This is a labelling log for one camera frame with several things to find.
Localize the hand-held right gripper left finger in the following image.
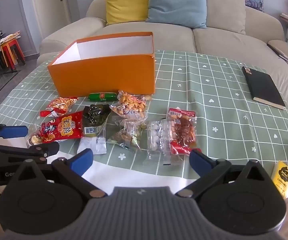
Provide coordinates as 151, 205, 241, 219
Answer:
7, 149, 108, 198

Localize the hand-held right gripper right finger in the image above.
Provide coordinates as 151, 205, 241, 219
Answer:
176, 149, 277, 198

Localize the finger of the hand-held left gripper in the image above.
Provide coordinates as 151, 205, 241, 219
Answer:
0, 141, 60, 167
0, 120, 29, 144

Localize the clear mixed snack packet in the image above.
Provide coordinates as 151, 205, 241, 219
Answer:
26, 132, 45, 148

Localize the red meat snack packet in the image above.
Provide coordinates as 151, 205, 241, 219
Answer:
167, 107, 198, 155

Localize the dark green pickle packet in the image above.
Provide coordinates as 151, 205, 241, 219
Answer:
82, 104, 111, 138

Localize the clear white candy packet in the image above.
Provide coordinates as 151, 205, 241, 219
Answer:
146, 120, 172, 165

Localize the clear brown snack packet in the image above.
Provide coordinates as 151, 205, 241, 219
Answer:
106, 116, 147, 153

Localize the red white striped snack packet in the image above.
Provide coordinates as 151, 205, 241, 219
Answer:
40, 96, 79, 117

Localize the green sausage stick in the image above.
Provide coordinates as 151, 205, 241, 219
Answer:
88, 92, 119, 102

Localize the orange peanut snack packet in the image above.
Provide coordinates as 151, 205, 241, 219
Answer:
110, 90, 152, 119

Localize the orange cardboard box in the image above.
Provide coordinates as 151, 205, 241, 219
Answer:
47, 32, 156, 98

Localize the green checked tablecloth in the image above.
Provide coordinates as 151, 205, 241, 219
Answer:
0, 49, 288, 188

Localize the orange plastic stool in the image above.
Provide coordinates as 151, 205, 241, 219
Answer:
1, 45, 20, 67

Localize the yellow small box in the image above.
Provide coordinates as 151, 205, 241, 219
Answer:
271, 160, 288, 200

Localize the red plastic stool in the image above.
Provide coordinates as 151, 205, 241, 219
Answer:
0, 39, 26, 67

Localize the white cloth bundle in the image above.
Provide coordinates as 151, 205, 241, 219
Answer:
0, 31, 22, 44

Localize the black notebook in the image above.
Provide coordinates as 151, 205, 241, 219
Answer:
242, 66, 286, 110

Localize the beige sofa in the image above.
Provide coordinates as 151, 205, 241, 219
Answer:
36, 0, 288, 120

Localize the white door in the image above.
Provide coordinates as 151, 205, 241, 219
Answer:
22, 0, 71, 55

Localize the dark book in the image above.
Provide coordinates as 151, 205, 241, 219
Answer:
267, 42, 288, 63

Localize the beige pillow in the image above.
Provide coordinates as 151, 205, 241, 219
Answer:
196, 0, 246, 35

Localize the light blue pillow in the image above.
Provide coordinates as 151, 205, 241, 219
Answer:
146, 0, 207, 29

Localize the yellow pillow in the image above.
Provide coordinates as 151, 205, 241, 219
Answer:
103, 0, 150, 26

